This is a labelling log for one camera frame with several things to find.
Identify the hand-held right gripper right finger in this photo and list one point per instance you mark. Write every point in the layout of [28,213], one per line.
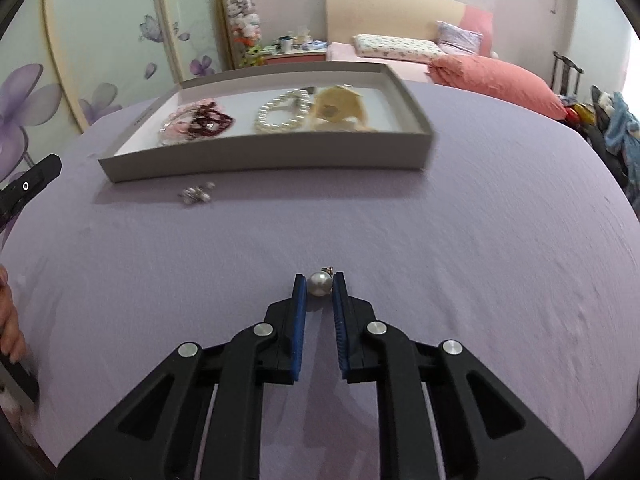
[341,330]

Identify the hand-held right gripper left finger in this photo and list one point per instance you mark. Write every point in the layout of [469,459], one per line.
[299,330]

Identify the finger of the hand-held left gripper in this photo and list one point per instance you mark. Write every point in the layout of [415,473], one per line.
[30,180]

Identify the pearl earring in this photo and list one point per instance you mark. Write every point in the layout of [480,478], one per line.
[319,284]

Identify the grey shallow box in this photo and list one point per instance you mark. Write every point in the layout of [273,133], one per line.
[250,152]

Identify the beige wristwatch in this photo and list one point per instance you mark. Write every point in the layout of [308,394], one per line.
[332,105]

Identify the person's left hand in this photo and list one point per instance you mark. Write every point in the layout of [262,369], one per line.
[10,320]

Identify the purple bedsheet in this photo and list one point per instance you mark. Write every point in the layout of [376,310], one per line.
[450,240]

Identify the floral sliding wardrobe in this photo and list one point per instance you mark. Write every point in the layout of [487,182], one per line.
[100,35]

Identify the small silver cluster earrings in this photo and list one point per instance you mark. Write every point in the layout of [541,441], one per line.
[192,195]

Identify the clear cylinder of plush toys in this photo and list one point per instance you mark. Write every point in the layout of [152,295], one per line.
[245,20]

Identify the bedside table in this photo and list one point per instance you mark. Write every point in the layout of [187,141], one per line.
[300,55]

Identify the white cup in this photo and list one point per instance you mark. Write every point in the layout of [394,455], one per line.
[285,44]

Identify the white patterned pillow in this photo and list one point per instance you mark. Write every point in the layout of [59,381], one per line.
[395,47]

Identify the pink pillow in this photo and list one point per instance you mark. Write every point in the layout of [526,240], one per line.
[495,82]

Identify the lilac floral pillow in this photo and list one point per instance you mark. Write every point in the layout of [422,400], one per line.
[460,37]

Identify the beige and pink headboard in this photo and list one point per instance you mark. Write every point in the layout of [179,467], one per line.
[390,10]

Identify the colourful clothes pile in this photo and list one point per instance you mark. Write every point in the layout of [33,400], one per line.
[580,110]

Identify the dark wooden chair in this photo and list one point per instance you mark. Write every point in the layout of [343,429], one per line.
[562,72]

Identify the blue plush robe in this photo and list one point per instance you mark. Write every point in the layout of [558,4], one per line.
[622,130]

